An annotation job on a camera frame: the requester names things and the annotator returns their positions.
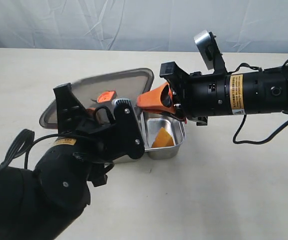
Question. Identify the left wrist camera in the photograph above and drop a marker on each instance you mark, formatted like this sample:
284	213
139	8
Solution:
128	128

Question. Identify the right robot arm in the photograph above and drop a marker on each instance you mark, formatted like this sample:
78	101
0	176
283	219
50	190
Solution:
257	92

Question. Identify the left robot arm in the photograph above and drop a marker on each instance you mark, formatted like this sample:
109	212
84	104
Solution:
40	204

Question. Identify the yellow toy cheese wedge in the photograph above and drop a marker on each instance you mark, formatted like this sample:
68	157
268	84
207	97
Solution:
163	139

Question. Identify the dark transparent lunch box lid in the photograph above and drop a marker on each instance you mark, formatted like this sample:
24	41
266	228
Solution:
102	89

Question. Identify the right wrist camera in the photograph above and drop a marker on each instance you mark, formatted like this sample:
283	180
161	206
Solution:
207	46

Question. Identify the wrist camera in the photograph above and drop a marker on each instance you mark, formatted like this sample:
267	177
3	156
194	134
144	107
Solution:
207	46
128	128

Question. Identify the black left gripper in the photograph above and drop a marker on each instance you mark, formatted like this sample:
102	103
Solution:
87	143

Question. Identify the light blue backdrop cloth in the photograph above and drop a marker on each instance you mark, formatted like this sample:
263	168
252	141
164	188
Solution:
256	26

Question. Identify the steel two-compartment lunch box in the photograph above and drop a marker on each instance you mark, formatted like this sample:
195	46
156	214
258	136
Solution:
150	125

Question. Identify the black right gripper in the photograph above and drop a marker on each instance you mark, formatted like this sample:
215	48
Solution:
194	96

